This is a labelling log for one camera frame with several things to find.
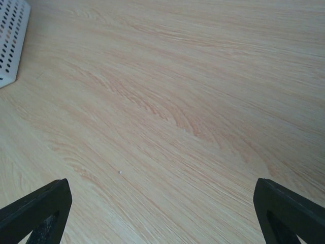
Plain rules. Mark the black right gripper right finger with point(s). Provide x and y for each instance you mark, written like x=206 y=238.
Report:
x=285 y=216

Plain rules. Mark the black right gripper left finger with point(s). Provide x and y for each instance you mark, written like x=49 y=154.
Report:
x=42 y=215

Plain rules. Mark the white perforated plastic basket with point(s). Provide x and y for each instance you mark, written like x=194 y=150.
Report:
x=14 y=21

